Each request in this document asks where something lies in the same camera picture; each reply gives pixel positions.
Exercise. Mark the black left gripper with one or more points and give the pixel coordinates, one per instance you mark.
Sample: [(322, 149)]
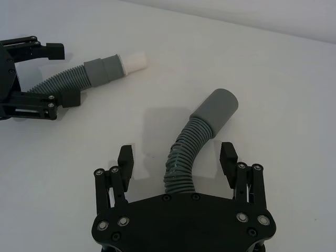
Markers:
[(6, 76)]

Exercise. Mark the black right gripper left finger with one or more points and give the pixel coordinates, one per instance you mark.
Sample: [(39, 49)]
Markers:
[(126, 162)]

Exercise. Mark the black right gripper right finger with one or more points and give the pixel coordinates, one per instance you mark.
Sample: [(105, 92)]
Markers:
[(229, 162)]

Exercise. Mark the white plastic tube connector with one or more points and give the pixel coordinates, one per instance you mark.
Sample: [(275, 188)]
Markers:
[(134, 63)]

